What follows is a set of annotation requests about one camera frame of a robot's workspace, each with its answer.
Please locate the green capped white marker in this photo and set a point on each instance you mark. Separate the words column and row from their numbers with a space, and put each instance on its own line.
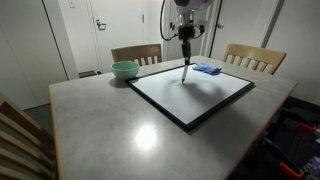
column 184, row 75

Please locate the white door with lever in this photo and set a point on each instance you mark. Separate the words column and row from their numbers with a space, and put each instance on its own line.
column 116, row 33

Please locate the blue cloth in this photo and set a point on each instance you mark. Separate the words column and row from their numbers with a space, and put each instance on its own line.
column 206, row 68

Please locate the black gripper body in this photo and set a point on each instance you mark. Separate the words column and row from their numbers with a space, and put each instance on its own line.
column 186, row 33

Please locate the dark brown slat-back chair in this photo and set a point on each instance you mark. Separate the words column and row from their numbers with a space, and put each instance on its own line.
column 133, row 51

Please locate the white door with knob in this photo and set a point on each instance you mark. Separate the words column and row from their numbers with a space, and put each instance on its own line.
column 240, row 26

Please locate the black framed whiteboard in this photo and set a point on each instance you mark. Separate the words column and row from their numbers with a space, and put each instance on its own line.
column 200, row 100

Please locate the round silver door knob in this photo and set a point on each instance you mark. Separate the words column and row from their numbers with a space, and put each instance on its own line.
column 220, row 26

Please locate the light wooden slat-back chair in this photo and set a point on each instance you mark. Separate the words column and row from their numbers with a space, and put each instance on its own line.
column 253, row 51
column 20, row 133

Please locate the small white wall plate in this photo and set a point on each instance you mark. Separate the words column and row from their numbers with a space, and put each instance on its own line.
column 72, row 3

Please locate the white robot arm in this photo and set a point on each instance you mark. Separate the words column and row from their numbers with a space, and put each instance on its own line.
column 185, row 20

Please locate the mint green bowl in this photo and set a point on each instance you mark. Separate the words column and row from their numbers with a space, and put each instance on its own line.
column 125, row 71

